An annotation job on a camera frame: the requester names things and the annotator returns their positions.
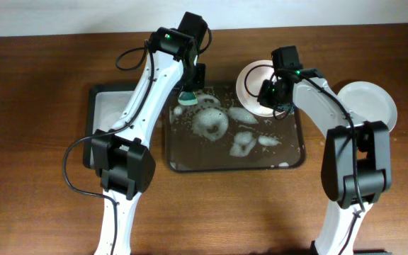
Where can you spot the pale green plate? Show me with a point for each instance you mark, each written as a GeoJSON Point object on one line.
{"type": "Point", "coordinates": [370, 101]}

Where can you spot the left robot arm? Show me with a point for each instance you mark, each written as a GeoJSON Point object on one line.
{"type": "Point", "coordinates": [121, 154]}

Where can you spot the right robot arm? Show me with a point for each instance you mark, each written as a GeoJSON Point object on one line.
{"type": "Point", "coordinates": [356, 166]}

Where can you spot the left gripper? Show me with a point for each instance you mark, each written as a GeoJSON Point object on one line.
{"type": "Point", "coordinates": [195, 82]}

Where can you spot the black soapy water tray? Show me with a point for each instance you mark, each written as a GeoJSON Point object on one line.
{"type": "Point", "coordinates": [106, 104]}

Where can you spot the pink white plate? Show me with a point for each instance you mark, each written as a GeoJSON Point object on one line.
{"type": "Point", "coordinates": [249, 83]}

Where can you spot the green yellow sponge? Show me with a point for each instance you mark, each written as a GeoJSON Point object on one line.
{"type": "Point", "coordinates": [187, 98]}

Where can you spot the dark brown serving tray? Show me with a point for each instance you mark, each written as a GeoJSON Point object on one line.
{"type": "Point", "coordinates": [219, 134]}

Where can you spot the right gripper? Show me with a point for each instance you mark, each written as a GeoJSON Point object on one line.
{"type": "Point", "coordinates": [270, 95]}

